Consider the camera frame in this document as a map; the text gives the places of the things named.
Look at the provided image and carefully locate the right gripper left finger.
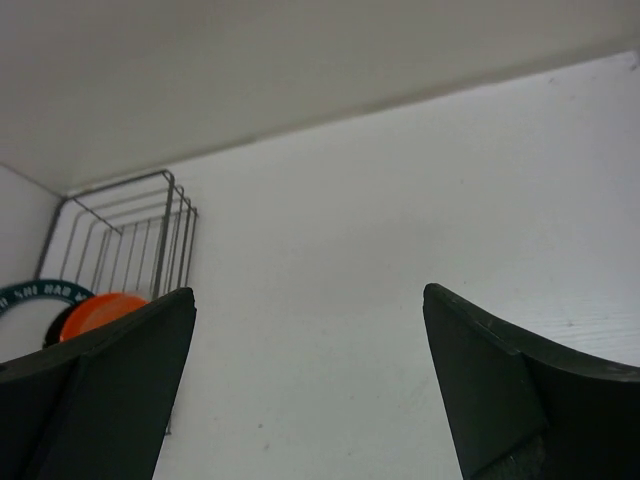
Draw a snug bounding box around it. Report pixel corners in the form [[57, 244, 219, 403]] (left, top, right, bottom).
[[1, 288, 196, 479]]

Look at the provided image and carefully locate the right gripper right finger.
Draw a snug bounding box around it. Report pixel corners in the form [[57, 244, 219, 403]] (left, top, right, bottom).
[[423, 283, 639, 479]]

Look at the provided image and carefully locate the orange plate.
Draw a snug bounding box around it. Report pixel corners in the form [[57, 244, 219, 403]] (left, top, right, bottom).
[[59, 292, 148, 342]]

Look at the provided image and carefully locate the grey wire dish rack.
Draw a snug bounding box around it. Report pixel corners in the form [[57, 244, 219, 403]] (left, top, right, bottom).
[[35, 169, 199, 301]]

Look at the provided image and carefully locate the black plate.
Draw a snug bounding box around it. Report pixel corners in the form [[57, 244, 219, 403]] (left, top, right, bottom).
[[42, 305, 77, 349]]

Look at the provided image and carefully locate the white plate dark rim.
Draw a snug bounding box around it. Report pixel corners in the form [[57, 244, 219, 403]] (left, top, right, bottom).
[[0, 279, 95, 316]]

